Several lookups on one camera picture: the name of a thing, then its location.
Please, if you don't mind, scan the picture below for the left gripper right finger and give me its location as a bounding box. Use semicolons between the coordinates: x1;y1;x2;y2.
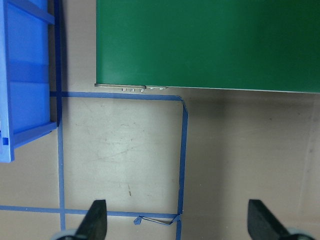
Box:
247;199;291;240

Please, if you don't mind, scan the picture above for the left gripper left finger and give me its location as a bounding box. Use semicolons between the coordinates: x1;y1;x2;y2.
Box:
73;199;108;240

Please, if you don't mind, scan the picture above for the blue bin with buttons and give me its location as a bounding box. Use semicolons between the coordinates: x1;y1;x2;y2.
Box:
0;0;58;163

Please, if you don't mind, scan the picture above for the green conveyor belt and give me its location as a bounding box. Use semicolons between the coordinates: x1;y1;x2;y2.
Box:
96;0;320;93

